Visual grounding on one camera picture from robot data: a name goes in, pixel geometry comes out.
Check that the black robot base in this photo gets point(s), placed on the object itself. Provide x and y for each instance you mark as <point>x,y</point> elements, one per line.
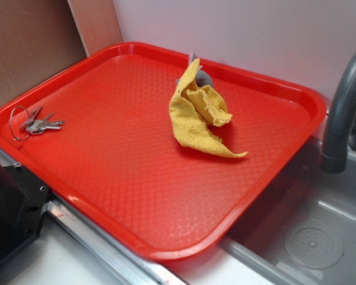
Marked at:
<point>23,203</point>

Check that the yellow cloth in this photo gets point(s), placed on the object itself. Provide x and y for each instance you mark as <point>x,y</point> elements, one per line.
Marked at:
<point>192,112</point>

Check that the grey plush toy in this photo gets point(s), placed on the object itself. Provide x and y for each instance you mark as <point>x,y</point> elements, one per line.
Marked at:
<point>194,77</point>

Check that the red plastic tray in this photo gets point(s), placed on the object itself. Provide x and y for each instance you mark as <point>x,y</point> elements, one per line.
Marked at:
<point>116,159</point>

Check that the wooden board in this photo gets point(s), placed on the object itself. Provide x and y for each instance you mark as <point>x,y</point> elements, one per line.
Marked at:
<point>96,23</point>

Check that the grey toy sink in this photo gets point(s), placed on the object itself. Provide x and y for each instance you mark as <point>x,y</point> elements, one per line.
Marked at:
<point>302,228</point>

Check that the grey faucet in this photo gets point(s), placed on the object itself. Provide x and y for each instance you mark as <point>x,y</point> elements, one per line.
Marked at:
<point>340,132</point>

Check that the brown cardboard panel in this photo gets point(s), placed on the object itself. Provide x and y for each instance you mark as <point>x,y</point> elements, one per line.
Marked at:
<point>38,39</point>

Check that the silver keys on ring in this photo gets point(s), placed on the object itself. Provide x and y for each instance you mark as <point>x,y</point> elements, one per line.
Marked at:
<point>32,125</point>

